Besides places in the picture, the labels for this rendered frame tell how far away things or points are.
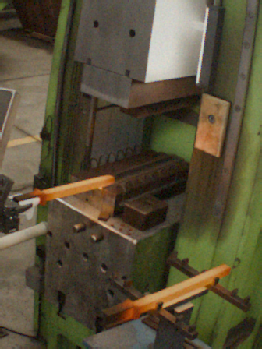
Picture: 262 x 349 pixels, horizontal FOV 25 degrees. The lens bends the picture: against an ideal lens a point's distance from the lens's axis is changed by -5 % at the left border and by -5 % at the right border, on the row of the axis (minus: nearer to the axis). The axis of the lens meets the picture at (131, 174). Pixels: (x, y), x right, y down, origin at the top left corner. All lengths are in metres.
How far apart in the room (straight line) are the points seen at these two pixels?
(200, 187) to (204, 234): 0.15
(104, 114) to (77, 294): 0.64
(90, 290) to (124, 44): 0.83
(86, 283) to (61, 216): 0.24
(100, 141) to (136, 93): 0.41
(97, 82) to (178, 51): 0.27
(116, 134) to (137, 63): 0.54
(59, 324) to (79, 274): 0.30
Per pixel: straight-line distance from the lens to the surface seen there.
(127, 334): 1.81
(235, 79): 1.76
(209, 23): 1.75
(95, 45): 1.89
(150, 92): 1.90
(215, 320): 2.05
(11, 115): 2.19
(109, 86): 1.87
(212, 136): 1.81
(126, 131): 2.31
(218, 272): 1.66
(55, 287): 2.21
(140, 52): 1.78
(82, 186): 1.90
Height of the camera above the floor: 1.82
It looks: 23 degrees down
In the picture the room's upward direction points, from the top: 8 degrees clockwise
